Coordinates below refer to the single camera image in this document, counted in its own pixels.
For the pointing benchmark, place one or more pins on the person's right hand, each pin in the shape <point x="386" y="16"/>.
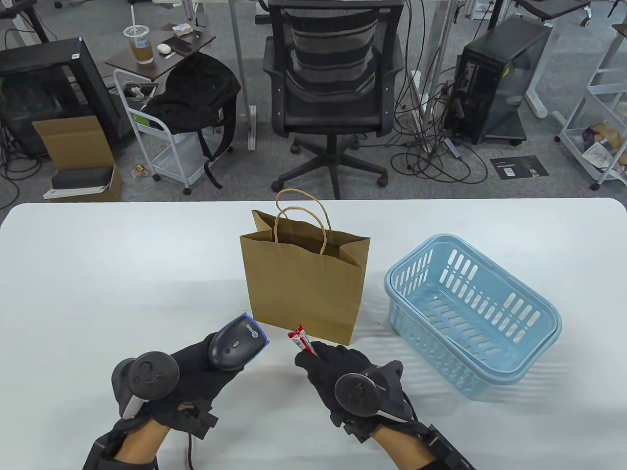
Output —
<point x="328" y="367"/>

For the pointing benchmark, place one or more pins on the person's left hand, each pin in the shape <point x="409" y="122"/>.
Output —
<point x="196" y="377"/>

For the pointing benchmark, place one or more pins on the red instant coffee powder package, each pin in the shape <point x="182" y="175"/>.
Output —
<point x="301" y="339"/>

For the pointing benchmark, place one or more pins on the grey hand controller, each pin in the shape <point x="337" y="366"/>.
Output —
<point x="357" y="394"/>
<point x="147" y="374"/>

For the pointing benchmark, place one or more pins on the black barcode scanner blue trim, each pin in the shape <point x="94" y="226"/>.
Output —
<point x="235" y="342"/>

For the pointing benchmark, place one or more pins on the brown paper bag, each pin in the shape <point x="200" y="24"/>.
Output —
<point x="303" y="289"/>

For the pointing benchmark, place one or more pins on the person's right forearm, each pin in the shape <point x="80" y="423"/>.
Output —
<point x="401" y="450"/>

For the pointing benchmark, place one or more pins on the person's left forearm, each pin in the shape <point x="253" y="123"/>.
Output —
<point x="142" y="440"/>

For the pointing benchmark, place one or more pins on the light blue plastic basket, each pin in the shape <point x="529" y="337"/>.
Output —
<point x="519" y="342"/>

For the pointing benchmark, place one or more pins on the small snack wrapper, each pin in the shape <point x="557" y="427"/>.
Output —
<point x="139" y="172"/>

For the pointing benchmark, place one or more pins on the white rolling cart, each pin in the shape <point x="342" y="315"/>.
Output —
<point x="171" y="161"/>

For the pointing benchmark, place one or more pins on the black mesh office chair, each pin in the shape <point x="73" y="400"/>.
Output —
<point x="333" y="112"/>

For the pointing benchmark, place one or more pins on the open cardboard box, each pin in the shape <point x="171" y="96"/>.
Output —
<point x="73" y="142"/>

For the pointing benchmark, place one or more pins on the black booklet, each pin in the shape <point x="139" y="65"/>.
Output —
<point x="519" y="167"/>

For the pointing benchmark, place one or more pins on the black backpack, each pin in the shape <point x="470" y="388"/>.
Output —
<point x="196" y="93"/>

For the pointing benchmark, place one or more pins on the power strip with plugs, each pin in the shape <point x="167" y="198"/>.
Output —
<point x="139" y="91"/>

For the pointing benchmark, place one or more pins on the small brown side table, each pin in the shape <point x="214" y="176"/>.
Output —
<point x="122" y="63"/>

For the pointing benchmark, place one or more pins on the white desk leg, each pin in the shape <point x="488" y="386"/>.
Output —
<point x="536" y="98"/>
<point x="237" y="49"/>

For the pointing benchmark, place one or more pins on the black phone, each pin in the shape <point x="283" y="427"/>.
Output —
<point x="179" y="45"/>

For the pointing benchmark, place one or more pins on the plastic iced drink cup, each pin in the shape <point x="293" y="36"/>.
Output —
<point x="142" y="49"/>

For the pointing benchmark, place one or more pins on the black computer tower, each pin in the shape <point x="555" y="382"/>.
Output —
<point x="490" y="73"/>

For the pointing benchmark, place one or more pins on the small cardboard packet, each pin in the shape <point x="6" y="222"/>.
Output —
<point x="181" y="29"/>

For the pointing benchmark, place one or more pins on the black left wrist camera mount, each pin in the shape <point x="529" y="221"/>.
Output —
<point x="103" y="460"/>

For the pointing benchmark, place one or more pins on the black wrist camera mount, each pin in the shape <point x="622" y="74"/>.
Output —
<point x="103" y="460"/>
<point x="450" y="455"/>

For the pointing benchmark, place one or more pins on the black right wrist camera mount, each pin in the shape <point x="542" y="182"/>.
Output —
<point x="450" y="455"/>

